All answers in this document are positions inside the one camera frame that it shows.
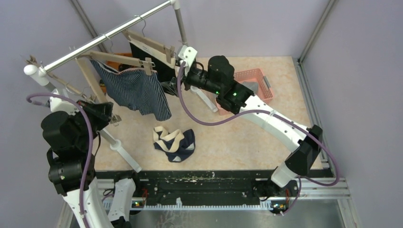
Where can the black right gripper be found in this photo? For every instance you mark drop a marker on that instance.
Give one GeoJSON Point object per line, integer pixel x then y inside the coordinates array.
{"type": "Point", "coordinates": [172, 86]}

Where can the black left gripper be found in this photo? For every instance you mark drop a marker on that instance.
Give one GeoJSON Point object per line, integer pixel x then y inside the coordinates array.
{"type": "Point", "coordinates": [102, 112]}

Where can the beige clip hanger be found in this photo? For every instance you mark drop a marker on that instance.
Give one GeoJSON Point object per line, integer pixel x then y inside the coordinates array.
{"type": "Point", "coordinates": [39, 75]}

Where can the black underwear beige waistband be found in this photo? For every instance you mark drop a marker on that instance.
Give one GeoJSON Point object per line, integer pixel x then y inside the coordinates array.
{"type": "Point", "coordinates": [164, 69]}

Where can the beige hanger of striped underwear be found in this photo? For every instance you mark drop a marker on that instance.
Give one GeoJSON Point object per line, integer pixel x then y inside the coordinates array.
{"type": "Point", "coordinates": [147, 64]}

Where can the beige hanger of black underwear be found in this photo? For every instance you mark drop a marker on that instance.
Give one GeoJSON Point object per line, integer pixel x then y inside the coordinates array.
{"type": "Point", "coordinates": [130, 35]}

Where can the navy white striped underwear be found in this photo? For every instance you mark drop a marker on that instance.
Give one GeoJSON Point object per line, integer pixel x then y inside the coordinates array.
{"type": "Point", "coordinates": [135, 89]}

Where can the navy underwear beige waistband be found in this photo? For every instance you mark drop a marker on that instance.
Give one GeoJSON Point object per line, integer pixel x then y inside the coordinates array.
{"type": "Point", "coordinates": [177, 145]}

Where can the grey striped underwear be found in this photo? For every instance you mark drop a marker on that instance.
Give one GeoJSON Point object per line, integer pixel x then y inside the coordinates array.
{"type": "Point", "coordinates": [254, 86]}

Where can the beige hanger of navy underwear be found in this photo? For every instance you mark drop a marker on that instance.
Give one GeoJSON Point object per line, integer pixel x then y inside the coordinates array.
{"type": "Point", "coordinates": [91, 79]}

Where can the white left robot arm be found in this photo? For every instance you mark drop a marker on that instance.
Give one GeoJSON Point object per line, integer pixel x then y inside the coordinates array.
{"type": "Point", "coordinates": [72, 167]}

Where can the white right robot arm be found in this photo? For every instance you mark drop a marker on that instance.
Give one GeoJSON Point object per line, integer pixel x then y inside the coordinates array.
{"type": "Point", "coordinates": [304, 143]}

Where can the orange wooden tray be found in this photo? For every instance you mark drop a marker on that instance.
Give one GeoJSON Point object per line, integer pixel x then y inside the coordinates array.
{"type": "Point", "coordinates": [112, 64]}

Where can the pink plastic basket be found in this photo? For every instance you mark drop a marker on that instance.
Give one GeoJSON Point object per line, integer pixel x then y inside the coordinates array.
{"type": "Point", "coordinates": [253, 80]}

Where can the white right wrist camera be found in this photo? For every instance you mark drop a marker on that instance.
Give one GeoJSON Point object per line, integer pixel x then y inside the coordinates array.
{"type": "Point", "coordinates": [187, 55]}

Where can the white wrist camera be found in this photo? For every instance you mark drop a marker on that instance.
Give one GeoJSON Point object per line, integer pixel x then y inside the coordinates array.
{"type": "Point", "coordinates": [57, 104]}
{"type": "Point", "coordinates": [187, 55]}

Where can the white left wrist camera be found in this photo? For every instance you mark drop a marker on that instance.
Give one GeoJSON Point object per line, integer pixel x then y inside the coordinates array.
{"type": "Point", "coordinates": [57, 104]}

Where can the silver clothes rack rail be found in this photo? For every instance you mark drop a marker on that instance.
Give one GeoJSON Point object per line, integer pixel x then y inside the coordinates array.
{"type": "Point", "coordinates": [108, 35]}

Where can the aluminium frame rail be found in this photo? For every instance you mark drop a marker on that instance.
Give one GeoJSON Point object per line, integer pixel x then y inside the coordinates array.
{"type": "Point", "coordinates": [309, 191]}

